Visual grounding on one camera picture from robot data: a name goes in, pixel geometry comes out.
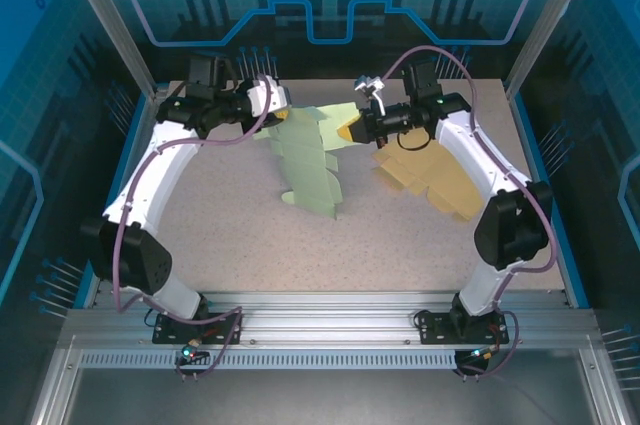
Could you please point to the green paper box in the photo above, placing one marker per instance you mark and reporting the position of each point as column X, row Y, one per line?
column 305, row 160

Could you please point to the yellow paper box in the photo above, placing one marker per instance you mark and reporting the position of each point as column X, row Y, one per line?
column 440, row 180

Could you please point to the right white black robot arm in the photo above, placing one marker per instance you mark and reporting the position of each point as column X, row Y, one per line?
column 475, row 155

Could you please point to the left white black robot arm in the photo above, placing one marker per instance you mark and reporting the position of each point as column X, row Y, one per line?
column 150, row 180

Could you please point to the aluminium frame post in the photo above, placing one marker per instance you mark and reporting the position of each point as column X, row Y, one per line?
column 110, row 20
column 545, row 20

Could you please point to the aluminium frame rail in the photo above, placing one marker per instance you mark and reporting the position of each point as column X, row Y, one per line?
column 325, row 315

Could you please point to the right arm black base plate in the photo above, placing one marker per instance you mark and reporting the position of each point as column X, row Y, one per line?
column 435, row 330

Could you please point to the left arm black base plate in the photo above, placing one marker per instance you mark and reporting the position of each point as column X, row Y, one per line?
column 170, row 332

